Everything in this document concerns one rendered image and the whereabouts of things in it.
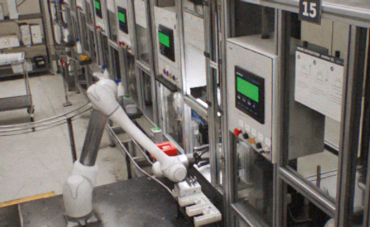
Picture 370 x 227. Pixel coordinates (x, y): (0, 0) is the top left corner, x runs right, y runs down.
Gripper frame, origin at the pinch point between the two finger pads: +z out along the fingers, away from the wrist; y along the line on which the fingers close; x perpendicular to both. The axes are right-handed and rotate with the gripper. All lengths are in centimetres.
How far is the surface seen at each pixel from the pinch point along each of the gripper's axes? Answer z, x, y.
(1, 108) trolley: -133, 395, -61
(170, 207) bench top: -34.5, 3.1, -29.3
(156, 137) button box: -25.1, 42.9, 1.0
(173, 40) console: -8, 26, 67
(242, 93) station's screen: -11, -67, 60
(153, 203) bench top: -43, 11, -28
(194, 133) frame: -4.1, 24.9, 4.2
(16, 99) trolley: -113, 430, -63
